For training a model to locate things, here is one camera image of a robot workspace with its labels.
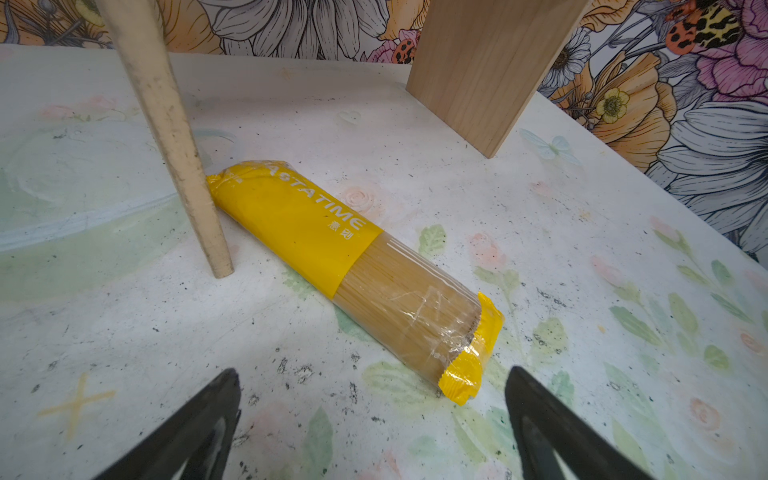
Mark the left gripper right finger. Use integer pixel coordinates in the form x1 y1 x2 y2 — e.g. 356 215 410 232
504 366 649 479

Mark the yellow spaghetti bag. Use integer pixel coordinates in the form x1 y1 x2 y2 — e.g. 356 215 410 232
207 161 504 405

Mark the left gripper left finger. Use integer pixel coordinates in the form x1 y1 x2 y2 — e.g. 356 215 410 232
97 368 241 479

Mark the wooden two-tier shelf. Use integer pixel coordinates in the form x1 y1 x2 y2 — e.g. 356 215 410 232
97 1 590 278

